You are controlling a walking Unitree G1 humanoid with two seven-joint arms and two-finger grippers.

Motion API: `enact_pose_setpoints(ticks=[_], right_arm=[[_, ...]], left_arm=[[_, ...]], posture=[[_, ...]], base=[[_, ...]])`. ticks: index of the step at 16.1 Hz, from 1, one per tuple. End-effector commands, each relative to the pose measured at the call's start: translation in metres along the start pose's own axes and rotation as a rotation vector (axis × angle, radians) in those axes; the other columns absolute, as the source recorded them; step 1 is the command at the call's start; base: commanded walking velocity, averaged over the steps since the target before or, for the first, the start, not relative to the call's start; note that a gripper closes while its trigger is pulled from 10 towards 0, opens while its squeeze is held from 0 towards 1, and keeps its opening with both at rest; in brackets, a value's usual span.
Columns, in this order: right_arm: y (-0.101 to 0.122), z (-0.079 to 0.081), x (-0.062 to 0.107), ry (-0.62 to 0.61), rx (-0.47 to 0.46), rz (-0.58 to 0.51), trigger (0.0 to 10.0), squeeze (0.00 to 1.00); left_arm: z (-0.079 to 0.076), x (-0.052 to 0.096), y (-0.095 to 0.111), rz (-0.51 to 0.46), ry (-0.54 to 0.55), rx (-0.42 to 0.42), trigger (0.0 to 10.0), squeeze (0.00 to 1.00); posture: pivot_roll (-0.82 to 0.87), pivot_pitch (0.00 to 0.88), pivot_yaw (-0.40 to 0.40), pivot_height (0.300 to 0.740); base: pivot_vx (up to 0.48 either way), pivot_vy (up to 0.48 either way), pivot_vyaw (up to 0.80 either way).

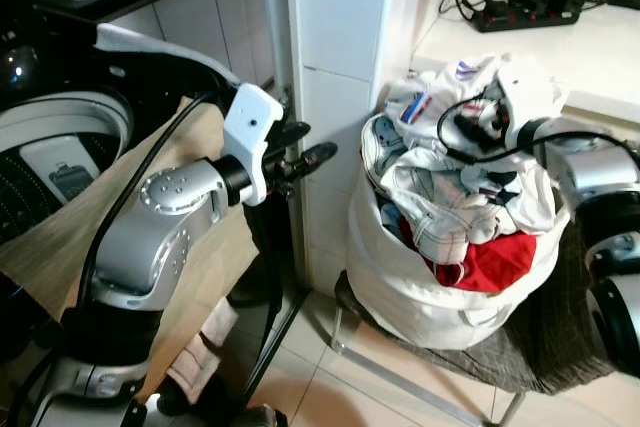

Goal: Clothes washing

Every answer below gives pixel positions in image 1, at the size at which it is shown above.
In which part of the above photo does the black washing machine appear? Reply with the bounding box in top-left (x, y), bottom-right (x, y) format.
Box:
top-left (0, 19), bottom-right (306, 427)

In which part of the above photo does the white garment with flag patch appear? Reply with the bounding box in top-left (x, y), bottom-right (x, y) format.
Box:
top-left (384, 54), bottom-right (513, 151)

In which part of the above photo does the white checked garment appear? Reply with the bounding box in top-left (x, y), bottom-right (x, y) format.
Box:
top-left (380, 142), bottom-right (557, 266)

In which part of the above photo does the black power strip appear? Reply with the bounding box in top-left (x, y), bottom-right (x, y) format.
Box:
top-left (470, 0), bottom-right (586, 34)

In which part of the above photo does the red garment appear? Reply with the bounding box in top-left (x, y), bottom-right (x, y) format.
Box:
top-left (398, 215), bottom-right (542, 295)

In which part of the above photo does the white fabric laundry bag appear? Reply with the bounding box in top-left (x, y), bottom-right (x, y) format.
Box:
top-left (346, 112), bottom-right (572, 351)

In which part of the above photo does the pink white towel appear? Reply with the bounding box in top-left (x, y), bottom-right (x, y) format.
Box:
top-left (163, 297), bottom-right (241, 404)

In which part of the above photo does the grey cushioned metal stool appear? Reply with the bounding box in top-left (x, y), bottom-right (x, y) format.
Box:
top-left (328, 217), bottom-right (619, 427)

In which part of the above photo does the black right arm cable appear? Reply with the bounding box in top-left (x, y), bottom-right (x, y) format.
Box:
top-left (436, 97), bottom-right (640, 173)

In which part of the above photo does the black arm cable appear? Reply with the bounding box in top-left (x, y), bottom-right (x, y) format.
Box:
top-left (436, 97), bottom-right (640, 173)
top-left (75, 92), bottom-right (219, 310)

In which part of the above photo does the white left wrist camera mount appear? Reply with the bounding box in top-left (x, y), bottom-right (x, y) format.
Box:
top-left (222, 84), bottom-right (286, 207)

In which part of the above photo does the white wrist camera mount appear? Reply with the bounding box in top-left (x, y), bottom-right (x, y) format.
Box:
top-left (496, 54), bottom-right (568, 149)
top-left (222, 84), bottom-right (286, 207)

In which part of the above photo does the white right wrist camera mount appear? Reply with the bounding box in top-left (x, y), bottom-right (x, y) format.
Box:
top-left (496, 54), bottom-right (568, 149)

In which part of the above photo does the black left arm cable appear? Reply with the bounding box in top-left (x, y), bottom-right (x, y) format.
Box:
top-left (75, 92), bottom-right (219, 310)

